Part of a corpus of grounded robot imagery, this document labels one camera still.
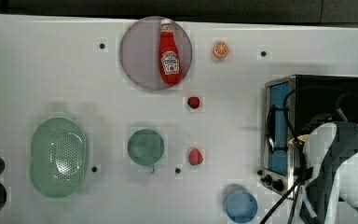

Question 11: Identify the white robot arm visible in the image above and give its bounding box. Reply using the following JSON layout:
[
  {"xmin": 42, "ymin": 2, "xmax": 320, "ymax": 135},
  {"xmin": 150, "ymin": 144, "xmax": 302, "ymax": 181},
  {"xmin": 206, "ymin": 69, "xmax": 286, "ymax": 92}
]
[{"xmin": 296, "ymin": 121, "xmax": 358, "ymax": 224}]

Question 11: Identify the black toaster oven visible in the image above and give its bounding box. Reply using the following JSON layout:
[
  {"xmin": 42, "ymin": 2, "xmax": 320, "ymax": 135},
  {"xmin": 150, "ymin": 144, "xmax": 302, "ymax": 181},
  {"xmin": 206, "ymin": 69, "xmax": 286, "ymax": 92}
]
[{"xmin": 259, "ymin": 75, "xmax": 358, "ymax": 195}]

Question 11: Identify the dark red plush strawberry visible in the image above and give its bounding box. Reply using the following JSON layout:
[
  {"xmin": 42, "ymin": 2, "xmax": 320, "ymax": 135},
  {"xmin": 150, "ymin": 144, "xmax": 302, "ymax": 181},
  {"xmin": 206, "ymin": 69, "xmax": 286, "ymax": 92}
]
[{"xmin": 187, "ymin": 96, "xmax": 200, "ymax": 109}]

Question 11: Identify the red plush ketchup bottle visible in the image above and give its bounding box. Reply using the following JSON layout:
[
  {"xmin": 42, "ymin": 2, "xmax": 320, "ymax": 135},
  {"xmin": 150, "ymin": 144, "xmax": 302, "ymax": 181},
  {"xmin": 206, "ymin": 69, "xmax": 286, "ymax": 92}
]
[{"xmin": 158, "ymin": 19, "xmax": 183, "ymax": 85}]

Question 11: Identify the pink plush strawberry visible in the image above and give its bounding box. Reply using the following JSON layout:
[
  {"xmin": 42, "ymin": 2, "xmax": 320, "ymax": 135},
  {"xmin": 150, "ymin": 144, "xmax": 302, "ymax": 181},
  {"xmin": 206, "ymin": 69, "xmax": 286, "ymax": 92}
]
[{"xmin": 188, "ymin": 148, "xmax": 203, "ymax": 165}]

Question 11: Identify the grey round plate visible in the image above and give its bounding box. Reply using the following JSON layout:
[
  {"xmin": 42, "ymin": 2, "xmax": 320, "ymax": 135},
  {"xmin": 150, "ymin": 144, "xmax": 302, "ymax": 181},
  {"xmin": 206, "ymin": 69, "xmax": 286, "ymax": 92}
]
[{"xmin": 119, "ymin": 16, "xmax": 192, "ymax": 91}]

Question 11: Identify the plush orange slice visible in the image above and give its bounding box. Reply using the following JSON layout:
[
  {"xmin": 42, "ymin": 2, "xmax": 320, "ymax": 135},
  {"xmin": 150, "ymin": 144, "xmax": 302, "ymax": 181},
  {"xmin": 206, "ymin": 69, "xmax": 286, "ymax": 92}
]
[{"xmin": 213, "ymin": 41, "xmax": 230, "ymax": 59}]

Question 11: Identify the blue bowl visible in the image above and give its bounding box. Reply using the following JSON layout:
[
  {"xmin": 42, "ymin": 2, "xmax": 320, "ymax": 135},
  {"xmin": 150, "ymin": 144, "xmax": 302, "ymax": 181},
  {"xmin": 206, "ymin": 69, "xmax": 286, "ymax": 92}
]
[{"xmin": 225, "ymin": 189, "xmax": 258, "ymax": 224}]

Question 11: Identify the green perforated colander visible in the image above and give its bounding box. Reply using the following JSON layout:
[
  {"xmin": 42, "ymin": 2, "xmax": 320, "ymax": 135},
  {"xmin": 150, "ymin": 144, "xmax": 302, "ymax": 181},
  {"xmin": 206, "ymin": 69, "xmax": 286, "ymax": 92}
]
[{"xmin": 30, "ymin": 118, "xmax": 88, "ymax": 199}]

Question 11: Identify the green cup with handle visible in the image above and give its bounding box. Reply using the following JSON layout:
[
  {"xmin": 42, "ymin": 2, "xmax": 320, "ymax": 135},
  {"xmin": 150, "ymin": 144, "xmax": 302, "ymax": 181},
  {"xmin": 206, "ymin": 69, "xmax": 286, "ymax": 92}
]
[{"xmin": 127, "ymin": 129, "xmax": 165, "ymax": 174}]

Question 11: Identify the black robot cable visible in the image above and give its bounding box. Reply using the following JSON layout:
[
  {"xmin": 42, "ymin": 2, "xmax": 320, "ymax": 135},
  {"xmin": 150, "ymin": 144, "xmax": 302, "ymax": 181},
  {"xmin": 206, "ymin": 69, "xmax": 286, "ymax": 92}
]
[{"xmin": 259, "ymin": 85, "xmax": 358, "ymax": 224}]

